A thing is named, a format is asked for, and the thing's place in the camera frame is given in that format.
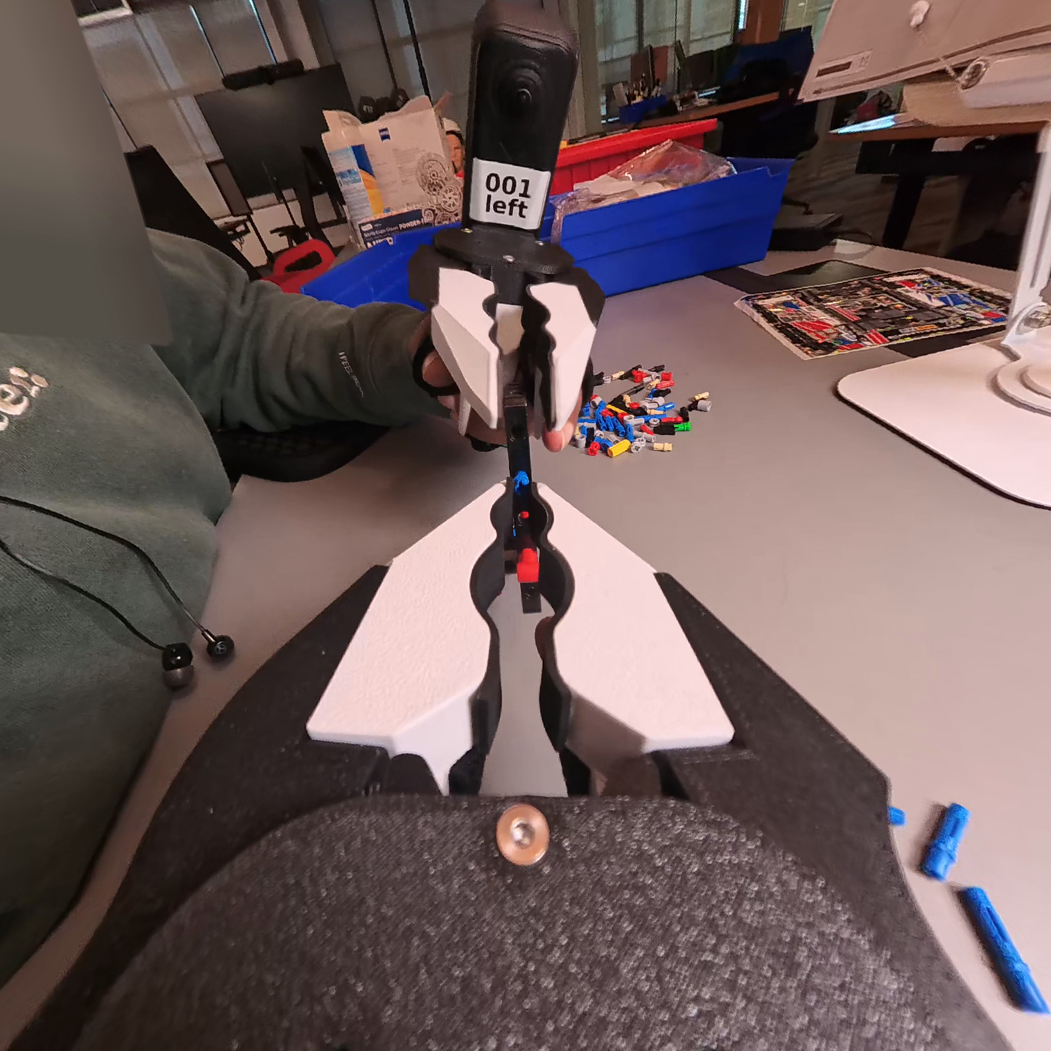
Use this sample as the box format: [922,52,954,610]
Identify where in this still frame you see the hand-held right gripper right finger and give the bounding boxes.
[534,482,737,793]

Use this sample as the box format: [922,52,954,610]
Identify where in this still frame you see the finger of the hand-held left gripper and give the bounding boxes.
[522,281,597,438]
[429,268,517,435]

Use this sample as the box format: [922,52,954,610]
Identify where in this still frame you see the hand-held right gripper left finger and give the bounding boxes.
[305,482,504,793]

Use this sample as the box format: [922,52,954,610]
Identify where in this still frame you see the black lego frame assembly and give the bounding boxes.
[503,392,545,617]

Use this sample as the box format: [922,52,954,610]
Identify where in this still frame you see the person's left forearm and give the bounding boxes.
[152,230,432,432]

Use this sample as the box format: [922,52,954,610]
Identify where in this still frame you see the pile of small lego pieces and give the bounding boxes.
[569,365,713,459]

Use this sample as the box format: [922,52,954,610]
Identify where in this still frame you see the lego instruction booklet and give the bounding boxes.
[735,267,1013,361]
[798,0,1051,124]

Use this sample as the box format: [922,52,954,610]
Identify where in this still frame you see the person's left hand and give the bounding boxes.
[411,312,600,454]

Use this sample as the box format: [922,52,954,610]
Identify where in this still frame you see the blue plastic bin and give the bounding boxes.
[299,245,430,309]
[538,158,796,295]

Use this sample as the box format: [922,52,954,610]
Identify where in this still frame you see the red plastic bin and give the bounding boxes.
[552,119,719,197]

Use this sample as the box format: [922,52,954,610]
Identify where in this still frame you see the white printed carton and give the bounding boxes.
[322,97,465,247]

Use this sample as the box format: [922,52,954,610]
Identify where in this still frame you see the clear bags of parts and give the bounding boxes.
[548,140,737,216]

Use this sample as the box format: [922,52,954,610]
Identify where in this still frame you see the black knit cloth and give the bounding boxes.
[215,423,395,484]

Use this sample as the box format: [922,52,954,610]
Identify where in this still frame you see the black chair back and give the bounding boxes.
[123,146,259,276]

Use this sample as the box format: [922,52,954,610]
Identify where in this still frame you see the wooden standing desk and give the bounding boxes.
[825,115,1051,247]

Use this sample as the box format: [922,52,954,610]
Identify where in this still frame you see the red handle object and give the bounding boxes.
[267,238,339,295]

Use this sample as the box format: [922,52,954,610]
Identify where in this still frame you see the black wired earphones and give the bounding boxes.
[0,493,236,691]

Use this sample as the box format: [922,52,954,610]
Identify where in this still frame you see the black wall monitor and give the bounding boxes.
[195,64,356,198]

